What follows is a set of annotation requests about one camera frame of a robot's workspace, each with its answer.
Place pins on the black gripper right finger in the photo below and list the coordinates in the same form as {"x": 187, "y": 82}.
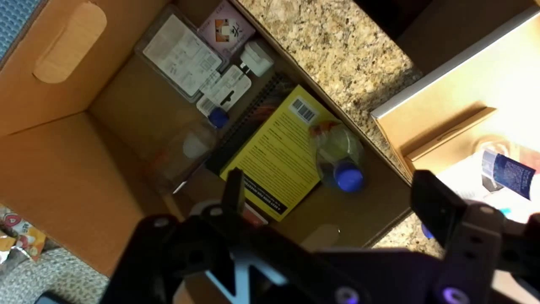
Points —
{"x": 465, "y": 254}

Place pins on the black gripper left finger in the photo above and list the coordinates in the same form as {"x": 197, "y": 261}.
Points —
{"x": 162, "y": 254}

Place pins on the white cardboard box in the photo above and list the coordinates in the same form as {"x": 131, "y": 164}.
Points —
{"x": 55, "y": 169}

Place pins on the colourful snack packet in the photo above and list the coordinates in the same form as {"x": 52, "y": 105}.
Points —
{"x": 16, "y": 234}

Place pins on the yellow book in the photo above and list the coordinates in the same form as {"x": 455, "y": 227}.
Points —
{"x": 275, "y": 158}

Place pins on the black spiral notebook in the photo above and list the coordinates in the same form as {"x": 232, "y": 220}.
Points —
{"x": 253, "y": 115}

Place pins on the white barcode card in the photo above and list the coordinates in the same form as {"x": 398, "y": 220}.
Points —
{"x": 224, "y": 90}

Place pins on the white printed leaflet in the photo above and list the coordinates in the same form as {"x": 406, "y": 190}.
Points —
{"x": 178, "y": 53}

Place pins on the white power adapter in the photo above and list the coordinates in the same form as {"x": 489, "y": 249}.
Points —
{"x": 254, "y": 56}

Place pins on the pink square card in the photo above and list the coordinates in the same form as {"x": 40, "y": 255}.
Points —
{"x": 224, "y": 27}

